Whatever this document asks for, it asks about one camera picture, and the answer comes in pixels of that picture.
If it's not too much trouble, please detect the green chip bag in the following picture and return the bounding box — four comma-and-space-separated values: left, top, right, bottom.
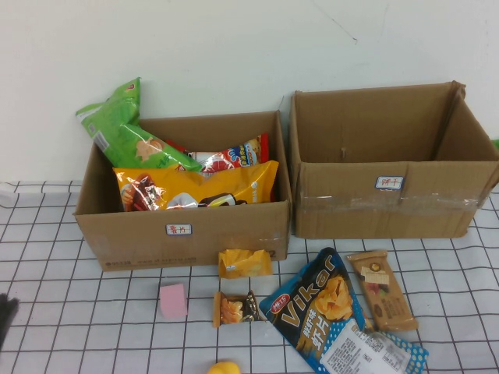
76, 76, 203, 173

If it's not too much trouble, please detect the large yellow chip bag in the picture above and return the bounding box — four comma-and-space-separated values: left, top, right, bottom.
112, 159, 280, 213

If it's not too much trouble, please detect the small orange black snack packet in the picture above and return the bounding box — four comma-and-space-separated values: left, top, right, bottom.
213, 290, 268, 329

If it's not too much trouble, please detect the small yellow snack packet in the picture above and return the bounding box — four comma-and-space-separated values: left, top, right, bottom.
218, 248, 273, 280

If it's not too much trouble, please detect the white black checkered tablecloth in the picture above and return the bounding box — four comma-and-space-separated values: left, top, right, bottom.
0, 179, 499, 374

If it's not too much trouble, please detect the cardboard box with printed text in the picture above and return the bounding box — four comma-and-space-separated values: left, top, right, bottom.
73, 110, 293, 273

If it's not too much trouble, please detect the pink block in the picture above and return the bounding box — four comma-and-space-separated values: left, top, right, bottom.
158, 283, 189, 320

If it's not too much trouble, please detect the yellow toy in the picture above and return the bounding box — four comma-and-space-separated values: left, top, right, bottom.
206, 361, 241, 374

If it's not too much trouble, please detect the red prawn cracker bag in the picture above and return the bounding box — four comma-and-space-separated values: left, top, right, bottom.
165, 133, 271, 175

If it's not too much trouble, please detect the blue Vikar chip bag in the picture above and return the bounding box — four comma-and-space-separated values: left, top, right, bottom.
259, 247, 430, 374

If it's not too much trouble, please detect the cardboard box with clear tape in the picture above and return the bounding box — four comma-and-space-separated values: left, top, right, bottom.
288, 80, 499, 240

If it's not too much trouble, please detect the brown wafer bar packet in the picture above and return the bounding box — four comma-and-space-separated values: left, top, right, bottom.
345, 249, 419, 333

